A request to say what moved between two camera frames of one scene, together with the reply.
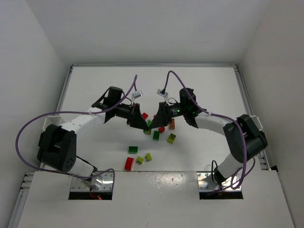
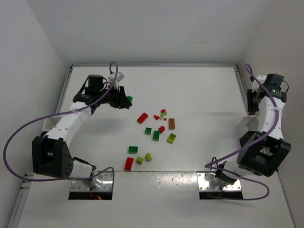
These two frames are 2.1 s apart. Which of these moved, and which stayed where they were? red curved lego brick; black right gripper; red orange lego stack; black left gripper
Moved: black right gripper; black left gripper
Stayed: red orange lego stack; red curved lego brick
